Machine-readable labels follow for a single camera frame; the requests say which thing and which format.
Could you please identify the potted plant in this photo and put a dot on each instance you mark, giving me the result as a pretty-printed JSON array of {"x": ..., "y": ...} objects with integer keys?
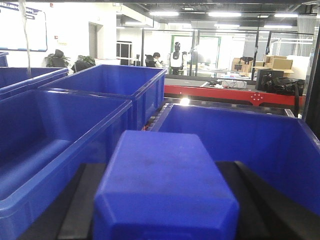
[{"x": 59, "y": 60}]

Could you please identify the blue bin back middle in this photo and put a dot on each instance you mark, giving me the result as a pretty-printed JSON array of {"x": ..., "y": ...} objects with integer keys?
[{"x": 144, "y": 86}]

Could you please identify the blue bin front left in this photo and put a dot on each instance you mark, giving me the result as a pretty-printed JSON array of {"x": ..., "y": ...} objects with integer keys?
[{"x": 45, "y": 136}]

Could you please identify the blue plastic bottle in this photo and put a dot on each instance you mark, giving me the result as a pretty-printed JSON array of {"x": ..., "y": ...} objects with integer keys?
[{"x": 163, "y": 186}]

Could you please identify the blue bin right front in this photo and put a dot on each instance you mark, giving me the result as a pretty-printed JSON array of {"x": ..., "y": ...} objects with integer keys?
[{"x": 282, "y": 150}]

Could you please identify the cardboard boxes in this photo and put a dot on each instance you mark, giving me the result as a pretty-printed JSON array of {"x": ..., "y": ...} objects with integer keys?
[{"x": 245, "y": 64}]

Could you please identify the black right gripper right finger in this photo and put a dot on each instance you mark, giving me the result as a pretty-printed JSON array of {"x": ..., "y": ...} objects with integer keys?
[{"x": 266, "y": 213}]

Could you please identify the blue bin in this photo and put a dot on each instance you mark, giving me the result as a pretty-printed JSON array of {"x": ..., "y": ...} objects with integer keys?
[
  {"x": 45, "y": 136},
  {"x": 15, "y": 80},
  {"x": 282, "y": 150},
  {"x": 144, "y": 86}
]

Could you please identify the seated person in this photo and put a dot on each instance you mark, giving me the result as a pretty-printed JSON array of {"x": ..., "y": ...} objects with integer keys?
[{"x": 153, "y": 61}]

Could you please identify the blue bin far left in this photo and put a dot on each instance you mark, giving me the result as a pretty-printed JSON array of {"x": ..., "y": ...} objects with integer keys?
[{"x": 15, "y": 80}]

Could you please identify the white humanoid robot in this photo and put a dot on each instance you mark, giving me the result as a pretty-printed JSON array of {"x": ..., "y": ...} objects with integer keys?
[{"x": 177, "y": 59}]

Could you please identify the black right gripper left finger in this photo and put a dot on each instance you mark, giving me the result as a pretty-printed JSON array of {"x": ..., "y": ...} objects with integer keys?
[{"x": 78, "y": 221}]

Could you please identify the whiteboard on wall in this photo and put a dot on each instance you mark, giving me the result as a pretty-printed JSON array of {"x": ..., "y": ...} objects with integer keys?
[{"x": 20, "y": 34}]

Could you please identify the red and black platform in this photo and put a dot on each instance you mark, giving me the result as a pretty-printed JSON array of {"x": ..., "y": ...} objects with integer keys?
[{"x": 203, "y": 90}]

